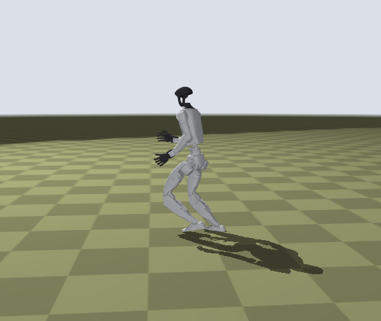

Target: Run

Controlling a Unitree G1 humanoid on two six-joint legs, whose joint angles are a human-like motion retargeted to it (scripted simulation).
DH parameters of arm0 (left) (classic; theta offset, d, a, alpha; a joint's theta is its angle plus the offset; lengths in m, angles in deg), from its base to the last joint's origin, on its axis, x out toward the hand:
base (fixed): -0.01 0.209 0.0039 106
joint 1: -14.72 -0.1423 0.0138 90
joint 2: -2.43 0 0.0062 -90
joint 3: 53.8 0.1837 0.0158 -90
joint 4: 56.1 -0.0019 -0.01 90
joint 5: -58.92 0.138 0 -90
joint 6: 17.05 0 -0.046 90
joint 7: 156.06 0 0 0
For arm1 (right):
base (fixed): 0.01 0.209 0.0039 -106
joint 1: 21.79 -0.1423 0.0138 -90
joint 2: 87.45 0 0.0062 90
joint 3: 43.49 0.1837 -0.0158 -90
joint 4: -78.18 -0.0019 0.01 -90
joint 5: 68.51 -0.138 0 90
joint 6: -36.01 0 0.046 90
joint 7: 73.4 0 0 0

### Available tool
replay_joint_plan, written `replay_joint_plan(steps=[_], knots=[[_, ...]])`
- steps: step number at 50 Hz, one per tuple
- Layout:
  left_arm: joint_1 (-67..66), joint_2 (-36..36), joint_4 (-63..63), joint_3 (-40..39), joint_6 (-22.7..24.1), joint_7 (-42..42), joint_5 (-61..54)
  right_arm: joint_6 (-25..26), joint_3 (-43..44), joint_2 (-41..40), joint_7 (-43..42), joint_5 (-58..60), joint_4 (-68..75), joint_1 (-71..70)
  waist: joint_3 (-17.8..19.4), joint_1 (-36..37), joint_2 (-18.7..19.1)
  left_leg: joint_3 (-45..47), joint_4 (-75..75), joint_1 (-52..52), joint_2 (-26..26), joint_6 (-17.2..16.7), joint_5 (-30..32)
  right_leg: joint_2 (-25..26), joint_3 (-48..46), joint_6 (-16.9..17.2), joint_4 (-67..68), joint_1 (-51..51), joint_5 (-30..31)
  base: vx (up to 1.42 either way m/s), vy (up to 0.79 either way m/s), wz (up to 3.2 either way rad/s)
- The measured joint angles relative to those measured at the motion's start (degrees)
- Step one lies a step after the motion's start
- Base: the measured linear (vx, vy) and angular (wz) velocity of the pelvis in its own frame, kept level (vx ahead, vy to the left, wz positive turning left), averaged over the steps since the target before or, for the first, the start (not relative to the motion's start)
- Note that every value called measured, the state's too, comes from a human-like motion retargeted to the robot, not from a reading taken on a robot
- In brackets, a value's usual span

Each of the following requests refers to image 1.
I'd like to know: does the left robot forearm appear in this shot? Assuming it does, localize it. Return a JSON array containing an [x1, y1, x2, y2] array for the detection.
[[168, 134, 187, 157]]

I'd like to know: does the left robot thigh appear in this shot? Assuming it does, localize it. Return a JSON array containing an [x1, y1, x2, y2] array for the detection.
[[163, 161, 196, 200]]

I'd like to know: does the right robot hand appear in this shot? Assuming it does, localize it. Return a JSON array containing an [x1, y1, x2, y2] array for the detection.
[[157, 130, 178, 142]]

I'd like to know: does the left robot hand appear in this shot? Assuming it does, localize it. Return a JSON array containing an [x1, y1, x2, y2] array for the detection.
[[154, 149, 175, 167]]

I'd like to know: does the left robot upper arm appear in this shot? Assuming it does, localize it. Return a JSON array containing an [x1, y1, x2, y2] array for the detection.
[[176, 110, 193, 142]]

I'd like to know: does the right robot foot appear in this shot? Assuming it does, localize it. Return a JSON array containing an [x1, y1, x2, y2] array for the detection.
[[204, 224, 226, 232]]

